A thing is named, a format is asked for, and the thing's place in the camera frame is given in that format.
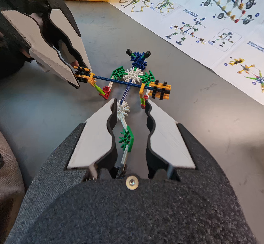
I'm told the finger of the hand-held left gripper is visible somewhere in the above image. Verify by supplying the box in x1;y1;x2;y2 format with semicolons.
49;9;93;74
1;10;80;89

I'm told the multicoloured construction toy model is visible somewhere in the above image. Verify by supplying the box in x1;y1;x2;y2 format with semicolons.
101;49;155;179

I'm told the white instruction sheet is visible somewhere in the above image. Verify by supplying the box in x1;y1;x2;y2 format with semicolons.
109;0;264;106

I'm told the black orange toy wheel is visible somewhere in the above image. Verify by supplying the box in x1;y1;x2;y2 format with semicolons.
73;66;91;83
149;80;171;100

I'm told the beige printed hoodie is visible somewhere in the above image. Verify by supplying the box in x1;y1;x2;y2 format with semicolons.
0;131;26;242

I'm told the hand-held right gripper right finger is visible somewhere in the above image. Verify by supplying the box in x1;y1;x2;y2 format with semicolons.
145;99;196;179

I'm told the thin blue toy rod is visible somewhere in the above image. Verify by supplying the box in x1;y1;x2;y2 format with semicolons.
93;76;153;89

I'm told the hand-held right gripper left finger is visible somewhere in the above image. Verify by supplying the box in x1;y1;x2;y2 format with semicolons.
67;98;118;179

